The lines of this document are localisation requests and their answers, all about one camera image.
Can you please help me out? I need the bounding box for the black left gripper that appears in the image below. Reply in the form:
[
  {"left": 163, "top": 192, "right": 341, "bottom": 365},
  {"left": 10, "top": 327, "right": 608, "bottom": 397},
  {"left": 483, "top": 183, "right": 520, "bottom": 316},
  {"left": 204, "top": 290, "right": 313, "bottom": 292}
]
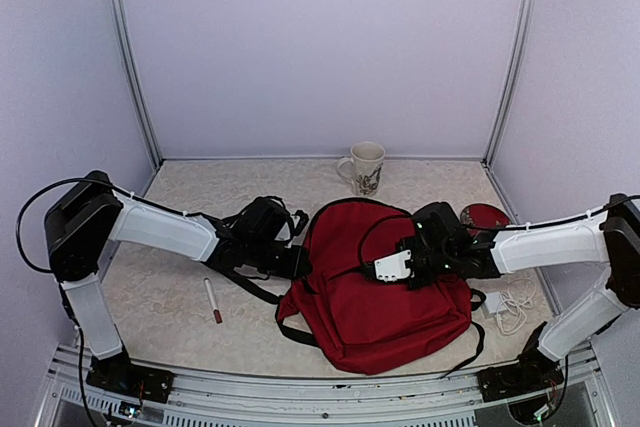
[{"left": 246, "top": 237, "right": 312, "bottom": 279}]

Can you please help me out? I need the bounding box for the red student backpack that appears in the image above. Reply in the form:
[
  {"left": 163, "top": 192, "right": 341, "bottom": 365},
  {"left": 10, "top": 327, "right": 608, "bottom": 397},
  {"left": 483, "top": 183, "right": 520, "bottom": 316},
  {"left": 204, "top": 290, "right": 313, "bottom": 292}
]
[{"left": 234, "top": 198, "right": 486, "bottom": 381}]

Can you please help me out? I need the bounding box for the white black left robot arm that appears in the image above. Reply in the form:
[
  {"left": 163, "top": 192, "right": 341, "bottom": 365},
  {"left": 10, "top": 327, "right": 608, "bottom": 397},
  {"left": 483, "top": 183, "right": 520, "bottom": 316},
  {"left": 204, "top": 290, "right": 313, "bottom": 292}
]
[{"left": 42, "top": 170, "right": 312, "bottom": 392}]

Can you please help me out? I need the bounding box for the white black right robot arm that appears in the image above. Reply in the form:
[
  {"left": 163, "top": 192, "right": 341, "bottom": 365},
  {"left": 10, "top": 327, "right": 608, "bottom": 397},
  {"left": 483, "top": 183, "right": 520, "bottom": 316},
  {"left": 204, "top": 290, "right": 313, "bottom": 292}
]
[{"left": 399, "top": 194, "right": 639, "bottom": 391}]

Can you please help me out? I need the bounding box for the red floral plate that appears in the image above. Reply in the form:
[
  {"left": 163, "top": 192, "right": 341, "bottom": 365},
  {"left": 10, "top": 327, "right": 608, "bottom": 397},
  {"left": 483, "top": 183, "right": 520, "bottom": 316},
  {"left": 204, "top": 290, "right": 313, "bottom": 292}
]
[{"left": 460, "top": 203, "right": 510, "bottom": 228}]

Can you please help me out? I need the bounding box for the white patterned ceramic mug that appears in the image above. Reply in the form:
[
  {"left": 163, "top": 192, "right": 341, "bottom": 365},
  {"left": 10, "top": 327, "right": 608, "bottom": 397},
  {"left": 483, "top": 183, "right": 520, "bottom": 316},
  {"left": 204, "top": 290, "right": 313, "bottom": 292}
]
[{"left": 335, "top": 141, "right": 386, "bottom": 197}]

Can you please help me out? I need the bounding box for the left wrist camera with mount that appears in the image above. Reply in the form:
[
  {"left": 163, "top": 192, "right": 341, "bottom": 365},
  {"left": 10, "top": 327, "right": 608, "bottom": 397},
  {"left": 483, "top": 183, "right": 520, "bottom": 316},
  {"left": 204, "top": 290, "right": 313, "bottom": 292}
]
[{"left": 287, "top": 209, "right": 309, "bottom": 238}]

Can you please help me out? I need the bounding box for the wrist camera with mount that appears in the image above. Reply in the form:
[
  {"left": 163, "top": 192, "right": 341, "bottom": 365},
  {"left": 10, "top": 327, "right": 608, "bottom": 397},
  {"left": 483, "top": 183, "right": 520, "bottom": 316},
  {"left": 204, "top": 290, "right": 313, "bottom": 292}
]
[
  {"left": 373, "top": 238, "right": 414, "bottom": 283},
  {"left": 287, "top": 209, "right": 309, "bottom": 238}
]

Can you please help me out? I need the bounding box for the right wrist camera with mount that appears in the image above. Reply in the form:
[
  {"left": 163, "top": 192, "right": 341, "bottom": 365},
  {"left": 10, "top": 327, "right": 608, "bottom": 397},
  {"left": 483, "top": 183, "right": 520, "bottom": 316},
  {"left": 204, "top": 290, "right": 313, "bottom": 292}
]
[{"left": 373, "top": 238, "right": 414, "bottom": 283}]

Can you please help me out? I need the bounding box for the black camera cable loop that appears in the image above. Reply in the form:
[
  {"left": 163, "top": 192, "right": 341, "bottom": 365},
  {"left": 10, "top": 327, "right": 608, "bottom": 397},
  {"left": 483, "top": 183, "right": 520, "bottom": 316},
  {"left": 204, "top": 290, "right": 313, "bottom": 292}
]
[{"left": 358, "top": 214, "right": 416, "bottom": 278}]

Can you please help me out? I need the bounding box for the white charger with cable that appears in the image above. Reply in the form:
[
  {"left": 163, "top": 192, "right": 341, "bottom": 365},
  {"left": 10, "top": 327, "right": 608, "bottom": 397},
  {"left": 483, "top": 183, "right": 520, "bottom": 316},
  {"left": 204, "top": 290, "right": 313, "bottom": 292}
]
[{"left": 481, "top": 278, "right": 538, "bottom": 336}]

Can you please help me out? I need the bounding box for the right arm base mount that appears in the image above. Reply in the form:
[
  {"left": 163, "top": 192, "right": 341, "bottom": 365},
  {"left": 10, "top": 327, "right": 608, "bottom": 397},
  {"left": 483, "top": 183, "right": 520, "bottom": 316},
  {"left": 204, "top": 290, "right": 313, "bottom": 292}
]
[{"left": 476, "top": 322, "right": 565, "bottom": 402}]

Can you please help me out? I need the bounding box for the aluminium front rail frame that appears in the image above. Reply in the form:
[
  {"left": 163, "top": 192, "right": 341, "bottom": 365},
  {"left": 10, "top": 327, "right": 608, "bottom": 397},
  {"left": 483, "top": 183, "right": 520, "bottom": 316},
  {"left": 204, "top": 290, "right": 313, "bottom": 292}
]
[{"left": 34, "top": 346, "right": 616, "bottom": 427}]

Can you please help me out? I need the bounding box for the right aluminium corner post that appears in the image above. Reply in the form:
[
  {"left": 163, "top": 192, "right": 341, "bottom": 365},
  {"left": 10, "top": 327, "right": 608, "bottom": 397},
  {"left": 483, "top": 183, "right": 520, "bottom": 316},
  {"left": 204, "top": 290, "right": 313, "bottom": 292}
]
[{"left": 482, "top": 0, "right": 544, "bottom": 168}]

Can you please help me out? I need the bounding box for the aluminium corner post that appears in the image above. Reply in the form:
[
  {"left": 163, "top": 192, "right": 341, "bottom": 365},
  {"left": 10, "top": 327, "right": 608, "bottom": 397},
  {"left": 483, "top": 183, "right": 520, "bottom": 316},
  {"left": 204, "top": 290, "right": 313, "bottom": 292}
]
[
  {"left": 109, "top": 0, "right": 164, "bottom": 172},
  {"left": 482, "top": 0, "right": 544, "bottom": 168}
]

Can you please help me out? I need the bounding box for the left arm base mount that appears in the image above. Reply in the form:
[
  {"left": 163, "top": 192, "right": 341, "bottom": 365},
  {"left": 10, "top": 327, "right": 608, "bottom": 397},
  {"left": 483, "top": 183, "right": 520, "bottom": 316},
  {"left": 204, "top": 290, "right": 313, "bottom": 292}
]
[{"left": 86, "top": 347, "right": 175, "bottom": 404}]

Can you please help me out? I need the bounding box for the left aluminium corner post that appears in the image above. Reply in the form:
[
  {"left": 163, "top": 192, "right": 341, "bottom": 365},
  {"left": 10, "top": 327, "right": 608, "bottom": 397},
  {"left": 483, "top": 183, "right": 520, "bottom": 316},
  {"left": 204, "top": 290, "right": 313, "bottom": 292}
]
[{"left": 109, "top": 0, "right": 164, "bottom": 172}]

